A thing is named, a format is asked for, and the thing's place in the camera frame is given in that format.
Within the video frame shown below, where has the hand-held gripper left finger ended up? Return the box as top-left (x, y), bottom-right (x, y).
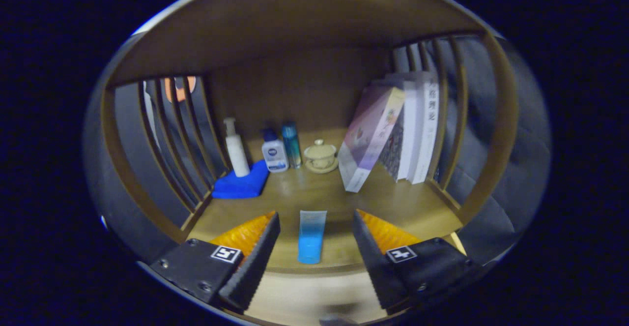
top-left (149, 211), bottom-right (281, 313)

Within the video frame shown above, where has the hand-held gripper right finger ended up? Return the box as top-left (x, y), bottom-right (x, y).
top-left (352, 209), bottom-right (485, 316)

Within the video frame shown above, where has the blue and white tube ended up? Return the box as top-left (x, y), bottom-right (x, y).
top-left (298, 210), bottom-right (328, 265)

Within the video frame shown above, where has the wooden countertop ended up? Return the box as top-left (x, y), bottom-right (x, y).
top-left (187, 128), bottom-right (465, 274)

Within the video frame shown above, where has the wooden cabinet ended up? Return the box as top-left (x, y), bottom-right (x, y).
top-left (101, 0), bottom-right (519, 326)

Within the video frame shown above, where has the folded blue cloth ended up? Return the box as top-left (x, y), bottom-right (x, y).
top-left (212, 160), bottom-right (270, 200)

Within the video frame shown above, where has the white lotion bottle blue cap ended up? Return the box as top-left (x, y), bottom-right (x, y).
top-left (261, 128), bottom-right (289, 173)

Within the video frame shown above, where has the white pump bottle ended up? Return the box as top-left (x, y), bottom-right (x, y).
top-left (224, 118), bottom-right (251, 178)

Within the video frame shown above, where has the dark patterned cover book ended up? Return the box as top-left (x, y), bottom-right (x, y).
top-left (377, 115), bottom-right (406, 182)

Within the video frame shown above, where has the beige lidded ceramic cup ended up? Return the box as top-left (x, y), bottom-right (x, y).
top-left (303, 139), bottom-right (340, 174)

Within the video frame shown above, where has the teal spray bottle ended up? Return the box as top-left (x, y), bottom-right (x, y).
top-left (281, 122), bottom-right (303, 169)

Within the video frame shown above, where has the pastel cover leaning book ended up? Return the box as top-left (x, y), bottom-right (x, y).
top-left (338, 86), bottom-right (406, 193)

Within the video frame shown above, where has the plain white book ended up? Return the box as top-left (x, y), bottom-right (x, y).
top-left (386, 74), bottom-right (424, 182)

